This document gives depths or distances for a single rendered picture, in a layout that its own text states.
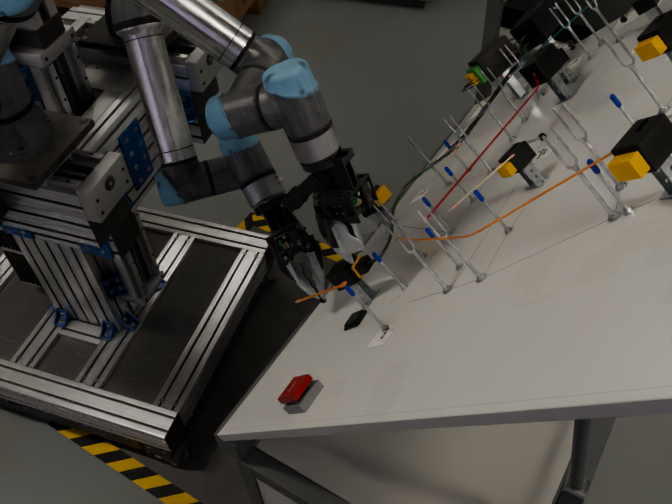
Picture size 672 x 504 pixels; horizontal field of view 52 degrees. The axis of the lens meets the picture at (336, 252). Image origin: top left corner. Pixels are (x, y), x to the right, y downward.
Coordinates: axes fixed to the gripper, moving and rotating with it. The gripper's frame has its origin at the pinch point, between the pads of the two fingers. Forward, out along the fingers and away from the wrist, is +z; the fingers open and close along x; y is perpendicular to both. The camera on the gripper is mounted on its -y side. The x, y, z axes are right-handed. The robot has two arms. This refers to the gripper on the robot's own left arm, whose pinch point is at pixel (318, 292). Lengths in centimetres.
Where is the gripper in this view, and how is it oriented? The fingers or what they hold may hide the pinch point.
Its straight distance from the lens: 136.0
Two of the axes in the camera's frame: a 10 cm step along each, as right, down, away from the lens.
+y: -0.5, 0.1, -10.0
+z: 4.6, 8.9, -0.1
